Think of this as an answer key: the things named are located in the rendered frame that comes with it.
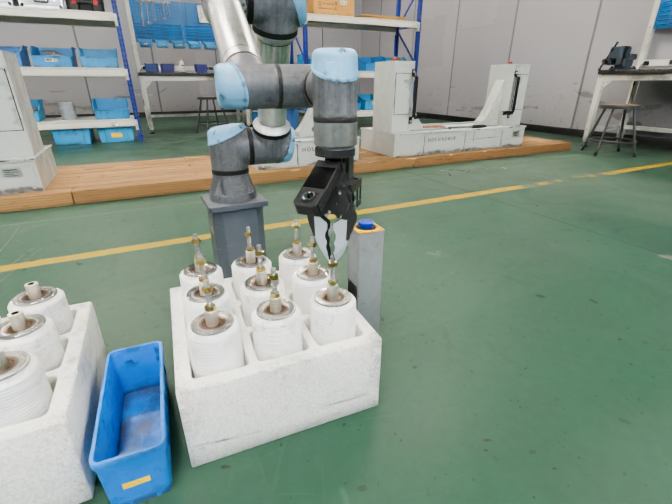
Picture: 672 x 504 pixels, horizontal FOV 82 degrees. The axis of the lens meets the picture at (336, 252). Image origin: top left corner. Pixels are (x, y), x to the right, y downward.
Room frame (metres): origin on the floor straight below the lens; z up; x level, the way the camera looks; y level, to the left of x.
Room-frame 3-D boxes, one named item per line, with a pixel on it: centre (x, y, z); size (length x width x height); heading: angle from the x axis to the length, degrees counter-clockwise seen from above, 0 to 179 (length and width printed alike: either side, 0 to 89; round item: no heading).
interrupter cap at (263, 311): (0.63, 0.12, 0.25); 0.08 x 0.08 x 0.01
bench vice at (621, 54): (4.20, -2.77, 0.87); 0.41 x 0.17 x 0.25; 116
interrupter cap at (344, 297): (0.68, 0.01, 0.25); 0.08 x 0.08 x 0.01
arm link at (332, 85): (0.70, 0.00, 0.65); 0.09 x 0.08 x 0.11; 20
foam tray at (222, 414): (0.74, 0.16, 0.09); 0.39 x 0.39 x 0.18; 23
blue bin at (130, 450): (0.56, 0.38, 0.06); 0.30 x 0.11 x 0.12; 23
